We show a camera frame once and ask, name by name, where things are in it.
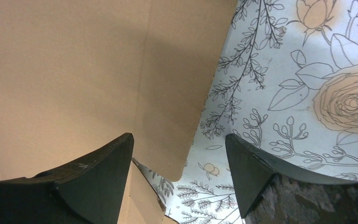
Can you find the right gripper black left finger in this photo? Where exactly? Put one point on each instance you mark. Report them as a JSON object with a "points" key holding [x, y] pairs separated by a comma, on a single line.
{"points": [[87, 190]]}

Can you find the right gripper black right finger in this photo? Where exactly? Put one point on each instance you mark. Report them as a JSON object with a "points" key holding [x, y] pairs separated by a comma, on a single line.
{"points": [[270, 190]]}

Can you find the brown cardboard box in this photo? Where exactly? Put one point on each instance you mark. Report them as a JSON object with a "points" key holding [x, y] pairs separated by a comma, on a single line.
{"points": [[77, 74]]}

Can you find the floral patterned table mat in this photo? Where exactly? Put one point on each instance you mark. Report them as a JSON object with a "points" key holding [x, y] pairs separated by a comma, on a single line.
{"points": [[287, 82]]}

